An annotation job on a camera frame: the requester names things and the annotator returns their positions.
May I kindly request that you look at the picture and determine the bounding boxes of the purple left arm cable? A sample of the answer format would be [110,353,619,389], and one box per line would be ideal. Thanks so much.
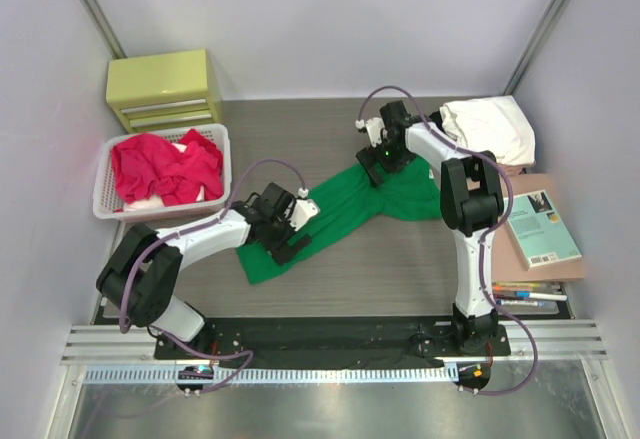
[118,158,307,393]

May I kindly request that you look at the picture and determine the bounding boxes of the white marker pen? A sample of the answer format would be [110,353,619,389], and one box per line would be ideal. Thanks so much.
[496,294,568,308]

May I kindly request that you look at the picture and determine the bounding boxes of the yellow highlighter pen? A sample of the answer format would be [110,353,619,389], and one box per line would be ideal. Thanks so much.
[493,281,548,290]

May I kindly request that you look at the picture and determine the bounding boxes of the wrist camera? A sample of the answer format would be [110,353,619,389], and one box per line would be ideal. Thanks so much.
[287,187,321,232]
[355,117,386,147]

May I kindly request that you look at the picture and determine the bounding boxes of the pink folded t shirt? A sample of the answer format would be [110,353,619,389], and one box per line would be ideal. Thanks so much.
[499,163,534,176]

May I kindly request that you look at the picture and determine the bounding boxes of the green t shirt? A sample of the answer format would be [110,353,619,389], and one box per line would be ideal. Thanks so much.
[236,158,442,285]

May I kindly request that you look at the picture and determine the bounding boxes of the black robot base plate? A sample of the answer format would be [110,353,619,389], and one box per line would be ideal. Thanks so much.
[186,316,511,359]

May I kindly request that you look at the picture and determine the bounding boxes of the white plastic laundry basket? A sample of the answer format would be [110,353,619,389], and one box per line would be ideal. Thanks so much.
[93,124,232,222]

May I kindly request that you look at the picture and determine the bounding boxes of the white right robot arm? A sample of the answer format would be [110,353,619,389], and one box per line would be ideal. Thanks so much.
[355,101,504,355]

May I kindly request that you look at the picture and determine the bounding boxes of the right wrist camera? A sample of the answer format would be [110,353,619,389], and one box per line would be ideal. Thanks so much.
[355,117,386,147]

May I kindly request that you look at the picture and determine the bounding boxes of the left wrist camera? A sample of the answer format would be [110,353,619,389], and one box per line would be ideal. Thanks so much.
[287,187,321,232]

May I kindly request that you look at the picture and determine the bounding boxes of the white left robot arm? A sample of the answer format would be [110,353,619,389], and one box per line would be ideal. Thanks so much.
[96,183,320,359]

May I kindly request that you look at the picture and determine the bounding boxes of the red t shirt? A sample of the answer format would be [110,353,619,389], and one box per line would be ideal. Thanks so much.
[110,129,225,207]

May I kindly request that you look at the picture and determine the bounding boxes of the pink desk mat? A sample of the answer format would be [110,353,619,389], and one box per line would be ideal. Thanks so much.
[491,173,585,283]

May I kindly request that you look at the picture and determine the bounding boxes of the teal paperback book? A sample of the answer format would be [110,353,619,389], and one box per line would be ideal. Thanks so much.
[506,190,582,270]

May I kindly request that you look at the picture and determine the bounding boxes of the aluminium slotted rail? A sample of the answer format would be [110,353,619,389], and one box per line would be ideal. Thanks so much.
[83,363,459,385]

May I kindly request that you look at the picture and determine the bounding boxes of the blue marker pen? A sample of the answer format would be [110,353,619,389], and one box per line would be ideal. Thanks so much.
[494,290,556,300]

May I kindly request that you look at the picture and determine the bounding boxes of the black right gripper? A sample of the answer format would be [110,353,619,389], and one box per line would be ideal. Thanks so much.
[357,135,417,188]

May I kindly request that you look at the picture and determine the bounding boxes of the yellow green drawer cabinet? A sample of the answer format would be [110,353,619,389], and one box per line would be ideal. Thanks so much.
[106,49,222,133]

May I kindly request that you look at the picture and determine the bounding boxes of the white folded t shirt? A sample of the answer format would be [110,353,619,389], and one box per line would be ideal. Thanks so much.
[439,96,536,166]

